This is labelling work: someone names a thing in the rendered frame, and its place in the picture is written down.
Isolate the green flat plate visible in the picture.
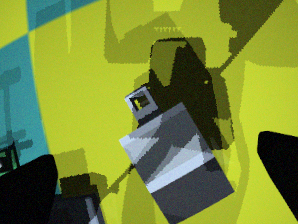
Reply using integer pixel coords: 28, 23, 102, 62
0, 149, 20, 176

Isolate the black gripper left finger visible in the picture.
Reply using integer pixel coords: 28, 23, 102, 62
0, 153, 59, 224

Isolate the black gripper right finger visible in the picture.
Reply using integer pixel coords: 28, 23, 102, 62
257, 131, 298, 221

